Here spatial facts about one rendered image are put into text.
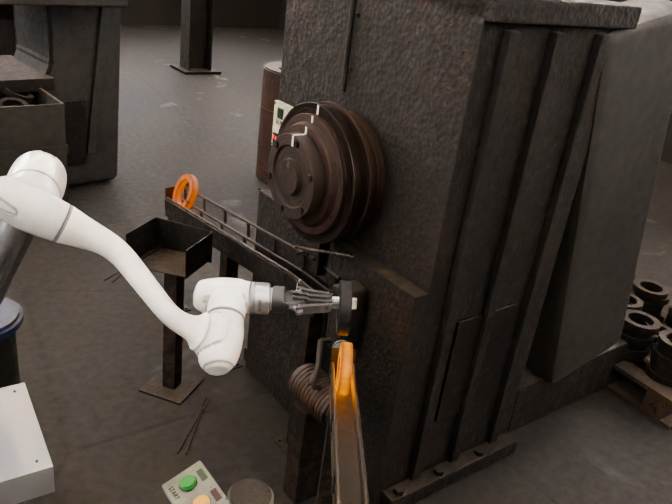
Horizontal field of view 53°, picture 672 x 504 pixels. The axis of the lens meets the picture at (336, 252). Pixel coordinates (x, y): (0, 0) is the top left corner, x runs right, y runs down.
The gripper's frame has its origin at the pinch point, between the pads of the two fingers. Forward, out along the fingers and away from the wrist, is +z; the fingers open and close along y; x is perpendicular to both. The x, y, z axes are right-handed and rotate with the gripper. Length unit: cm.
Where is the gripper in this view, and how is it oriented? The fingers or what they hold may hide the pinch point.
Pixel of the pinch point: (344, 302)
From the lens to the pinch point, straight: 190.7
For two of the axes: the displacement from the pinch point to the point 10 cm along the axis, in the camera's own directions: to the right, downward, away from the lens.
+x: 0.7, -9.0, -4.2
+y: 0.2, 4.3, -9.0
